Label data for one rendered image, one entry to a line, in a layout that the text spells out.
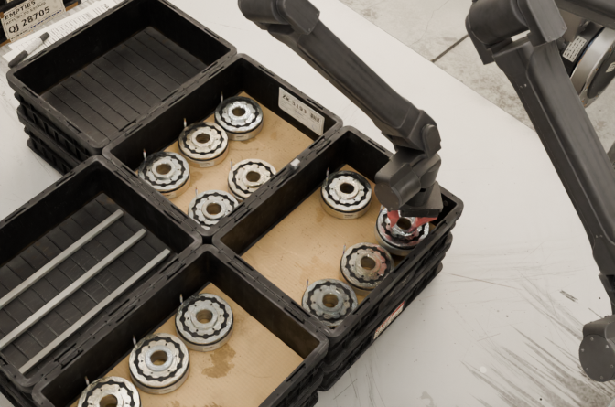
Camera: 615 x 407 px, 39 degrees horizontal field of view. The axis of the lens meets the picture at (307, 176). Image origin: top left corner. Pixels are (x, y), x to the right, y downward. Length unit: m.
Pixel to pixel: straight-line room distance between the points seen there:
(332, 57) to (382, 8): 2.16
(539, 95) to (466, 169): 1.00
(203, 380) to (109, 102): 0.69
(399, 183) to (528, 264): 0.53
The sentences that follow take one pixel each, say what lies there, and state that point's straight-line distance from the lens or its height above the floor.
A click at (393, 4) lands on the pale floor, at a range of 3.52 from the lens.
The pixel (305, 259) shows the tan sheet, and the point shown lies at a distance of 1.69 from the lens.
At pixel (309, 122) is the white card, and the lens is 1.85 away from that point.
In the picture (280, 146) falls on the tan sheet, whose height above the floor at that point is 0.83.
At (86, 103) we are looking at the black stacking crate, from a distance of 1.97.
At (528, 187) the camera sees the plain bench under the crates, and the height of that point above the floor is 0.70.
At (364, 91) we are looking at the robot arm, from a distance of 1.39.
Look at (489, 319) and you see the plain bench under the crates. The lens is 1.84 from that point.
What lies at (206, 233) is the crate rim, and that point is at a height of 0.93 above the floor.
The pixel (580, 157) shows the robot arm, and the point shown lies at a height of 1.47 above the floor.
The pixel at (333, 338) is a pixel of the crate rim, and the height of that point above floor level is 0.92.
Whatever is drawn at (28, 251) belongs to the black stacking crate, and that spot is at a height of 0.83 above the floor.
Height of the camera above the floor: 2.25
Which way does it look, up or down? 51 degrees down
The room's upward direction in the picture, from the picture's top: 5 degrees clockwise
